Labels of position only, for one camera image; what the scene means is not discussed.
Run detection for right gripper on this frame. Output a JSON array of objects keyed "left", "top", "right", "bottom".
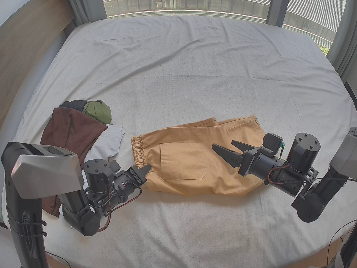
[{"left": 212, "top": 140, "right": 281, "bottom": 183}]

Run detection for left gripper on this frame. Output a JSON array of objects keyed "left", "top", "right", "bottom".
[{"left": 113, "top": 164, "right": 153, "bottom": 199}]

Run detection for tan shorts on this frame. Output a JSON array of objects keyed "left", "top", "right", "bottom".
[{"left": 131, "top": 115, "right": 269, "bottom": 197}]

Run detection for bed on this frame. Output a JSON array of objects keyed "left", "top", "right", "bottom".
[{"left": 0, "top": 0, "right": 357, "bottom": 268}]

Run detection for pale grey garment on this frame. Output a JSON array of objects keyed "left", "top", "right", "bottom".
[{"left": 82, "top": 124, "right": 126, "bottom": 168}]

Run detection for olive green garment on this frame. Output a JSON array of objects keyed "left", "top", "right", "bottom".
[{"left": 83, "top": 100, "right": 112, "bottom": 124}]

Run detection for brown garment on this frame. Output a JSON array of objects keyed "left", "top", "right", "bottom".
[{"left": 40, "top": 107, "right": 109, "bottom": 218}]

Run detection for black garment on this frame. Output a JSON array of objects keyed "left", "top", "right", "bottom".
[{"left": 59, "top": 100, "right": 88, "bottom": 113}]

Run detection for grey-green curtain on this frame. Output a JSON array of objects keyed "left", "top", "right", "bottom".
[
  {"left": 63, "top": 0, "right": 109, "bottom": 25},
  {"left": 326, "top": 0, "right": 357, "bottom": 81}
]

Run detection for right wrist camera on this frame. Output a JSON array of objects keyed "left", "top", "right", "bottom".
[{"left": 262, "top": 133, "right": 285, "bottom": 157}]

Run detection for black cable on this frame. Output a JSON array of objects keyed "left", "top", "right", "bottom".
[
  {"left": 327, "top": 219, "right": 357, "bottom": 268},
  {"left": 44, "top": 251, "right": 71, "bottom": 268}
]

